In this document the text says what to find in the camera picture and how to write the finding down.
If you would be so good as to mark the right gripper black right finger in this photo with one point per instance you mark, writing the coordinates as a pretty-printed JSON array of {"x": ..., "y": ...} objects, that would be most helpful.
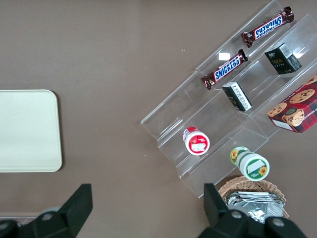
[{"x": 223, "y": 223}]

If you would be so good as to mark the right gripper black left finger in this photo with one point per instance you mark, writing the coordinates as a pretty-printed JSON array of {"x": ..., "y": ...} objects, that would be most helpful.
[{"x": 67, "y": 215}]

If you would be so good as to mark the light wicker basket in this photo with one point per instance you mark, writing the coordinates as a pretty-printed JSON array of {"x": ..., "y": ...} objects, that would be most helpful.
[{"x": 230, "y": 186}]

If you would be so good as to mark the cream rectangular plastic tray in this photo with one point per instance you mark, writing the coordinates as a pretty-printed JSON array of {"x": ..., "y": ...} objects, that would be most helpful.
[{"x": 27, "y": 131}]

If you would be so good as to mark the stack of foil trays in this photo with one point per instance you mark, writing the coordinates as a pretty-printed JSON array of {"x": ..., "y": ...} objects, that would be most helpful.
[{"x": 257, "y": 203}]

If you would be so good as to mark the green sunflower yogurt cup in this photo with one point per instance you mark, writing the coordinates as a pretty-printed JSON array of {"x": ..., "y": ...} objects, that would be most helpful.
[{"x": 253, "y": 166}]

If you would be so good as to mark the red strawberry yogurt cup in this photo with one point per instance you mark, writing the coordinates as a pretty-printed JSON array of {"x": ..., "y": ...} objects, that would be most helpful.
[{"x": 197, "y": 143}]

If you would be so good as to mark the clear acrylic stepped stand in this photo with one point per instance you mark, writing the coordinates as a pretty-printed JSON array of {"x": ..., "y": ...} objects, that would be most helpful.
[{"x": 193, "y": 106}]

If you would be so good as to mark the small black carton box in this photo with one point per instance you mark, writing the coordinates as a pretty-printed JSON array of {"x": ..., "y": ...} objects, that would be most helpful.
[
  {"x": 237, "y": 97},
  {"x": 282, "y": 59}
]

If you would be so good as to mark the red tartan cookie box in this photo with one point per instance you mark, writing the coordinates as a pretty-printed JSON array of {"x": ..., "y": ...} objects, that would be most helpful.
[{"x": 297, "y": 109}]

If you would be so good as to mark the Snickers chocolate bar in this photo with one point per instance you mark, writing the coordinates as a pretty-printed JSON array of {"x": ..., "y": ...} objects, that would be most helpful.
[
  {"x": 224, "y": 70},
  {"x": 267, "y": 27}
]

